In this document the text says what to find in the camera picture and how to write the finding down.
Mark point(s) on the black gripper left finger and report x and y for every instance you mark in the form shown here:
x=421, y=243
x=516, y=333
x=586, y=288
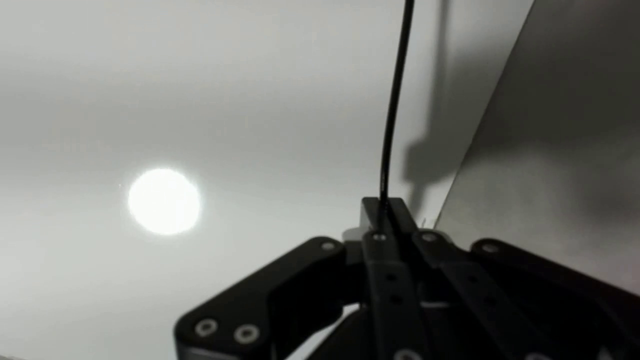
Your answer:
x=292, y=287

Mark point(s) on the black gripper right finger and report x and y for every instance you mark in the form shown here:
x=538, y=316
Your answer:
x=507, y=301

